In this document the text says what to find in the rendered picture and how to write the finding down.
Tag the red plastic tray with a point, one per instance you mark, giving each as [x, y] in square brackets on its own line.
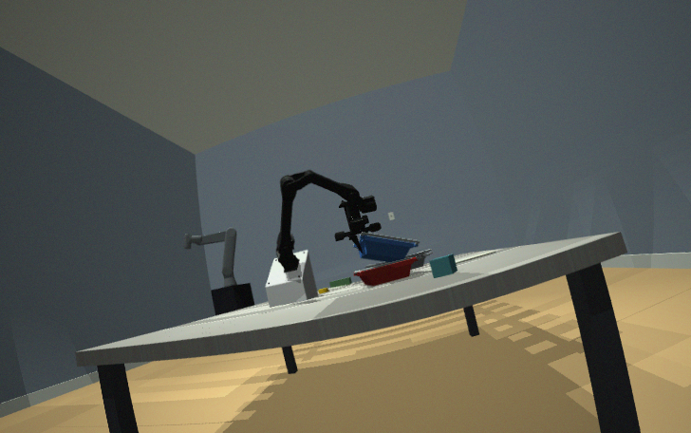
[387, 273]

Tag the small green block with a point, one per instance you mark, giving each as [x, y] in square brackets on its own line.
[340, 283]

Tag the small teal block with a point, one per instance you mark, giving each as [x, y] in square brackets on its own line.
[443, 266]

